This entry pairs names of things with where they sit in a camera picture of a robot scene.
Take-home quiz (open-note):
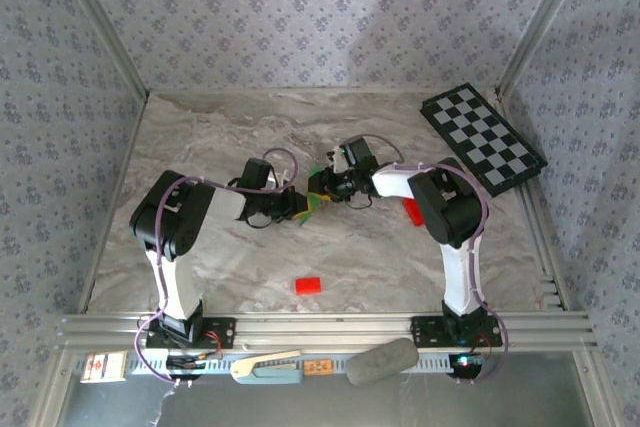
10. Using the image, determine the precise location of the grey slotted cable duct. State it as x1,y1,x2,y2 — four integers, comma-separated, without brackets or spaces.
124,351,489,376

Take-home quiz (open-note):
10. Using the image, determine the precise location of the black grey checkerboard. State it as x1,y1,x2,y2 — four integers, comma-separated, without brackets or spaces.
418,82,549,198

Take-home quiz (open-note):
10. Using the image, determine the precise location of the grey felt pouch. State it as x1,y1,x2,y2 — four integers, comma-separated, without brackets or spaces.
345,337,420,387

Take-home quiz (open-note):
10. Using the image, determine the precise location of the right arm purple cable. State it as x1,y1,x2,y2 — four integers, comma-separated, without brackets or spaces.
357,134,510,389

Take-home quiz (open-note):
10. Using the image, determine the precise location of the aluminium frame rail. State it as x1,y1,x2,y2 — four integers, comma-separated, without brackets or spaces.
57,311,599,352

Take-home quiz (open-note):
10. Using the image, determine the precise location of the orange tag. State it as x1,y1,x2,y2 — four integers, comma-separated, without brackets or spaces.
303,358,334,377

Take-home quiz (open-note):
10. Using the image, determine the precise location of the large red block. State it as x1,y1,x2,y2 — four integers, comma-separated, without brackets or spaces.
402,198,426,228

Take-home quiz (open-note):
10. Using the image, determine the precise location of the small box with red print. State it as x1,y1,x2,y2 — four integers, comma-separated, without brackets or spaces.
79,351,127,384

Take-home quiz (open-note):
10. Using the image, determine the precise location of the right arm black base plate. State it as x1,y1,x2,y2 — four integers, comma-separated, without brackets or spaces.
410,315,503,348

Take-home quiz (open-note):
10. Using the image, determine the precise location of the right gripper thin black cable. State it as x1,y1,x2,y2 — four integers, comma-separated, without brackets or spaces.
344,191,375,211

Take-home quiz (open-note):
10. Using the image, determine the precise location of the green paper sheet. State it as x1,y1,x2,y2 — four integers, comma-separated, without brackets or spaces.
299,165,327,223

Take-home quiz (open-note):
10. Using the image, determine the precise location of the gripper thin black cable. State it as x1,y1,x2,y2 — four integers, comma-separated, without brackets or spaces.
344,191,375,211
239,211,292,230

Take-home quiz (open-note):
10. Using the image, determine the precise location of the blue-grey flat tool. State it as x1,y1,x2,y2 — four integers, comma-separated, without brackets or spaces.
232,365,304,386

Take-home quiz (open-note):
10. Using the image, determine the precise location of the aluminium frame post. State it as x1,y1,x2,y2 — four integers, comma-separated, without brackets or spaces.
497,0,596,94
49,0,151,97

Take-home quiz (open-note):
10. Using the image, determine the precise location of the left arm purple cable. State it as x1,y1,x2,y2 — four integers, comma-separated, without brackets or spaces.
133,147,300,389

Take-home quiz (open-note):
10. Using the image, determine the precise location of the small red brick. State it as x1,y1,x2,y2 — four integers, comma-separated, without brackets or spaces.
294,276,323,295

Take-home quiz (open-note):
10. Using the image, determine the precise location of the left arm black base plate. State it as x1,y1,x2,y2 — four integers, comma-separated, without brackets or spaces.
144,316,237,350

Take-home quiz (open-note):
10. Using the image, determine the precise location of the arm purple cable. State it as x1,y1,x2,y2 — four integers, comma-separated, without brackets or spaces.
357,134,510,389
133,147,300,389

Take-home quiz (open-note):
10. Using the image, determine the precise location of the beige wooden tool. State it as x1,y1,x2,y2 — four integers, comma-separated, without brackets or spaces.
230,349,303,378

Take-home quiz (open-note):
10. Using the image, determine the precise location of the left gripper thin black cable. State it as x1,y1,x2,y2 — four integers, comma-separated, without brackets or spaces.
239,211,292,230

